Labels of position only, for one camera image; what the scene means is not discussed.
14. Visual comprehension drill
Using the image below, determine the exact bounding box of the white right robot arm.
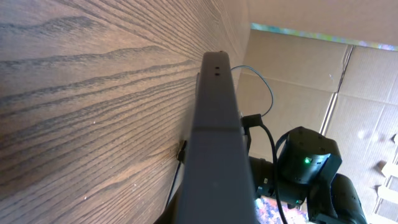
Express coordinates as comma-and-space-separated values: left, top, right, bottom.
249, 127, 366, 224

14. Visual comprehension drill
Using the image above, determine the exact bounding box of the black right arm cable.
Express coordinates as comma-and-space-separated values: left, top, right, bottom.
230, 65, 290, 224

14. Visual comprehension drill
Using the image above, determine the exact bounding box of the Samsung Galaxy smartphone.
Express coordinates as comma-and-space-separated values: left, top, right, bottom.
174, 52, 257, 224

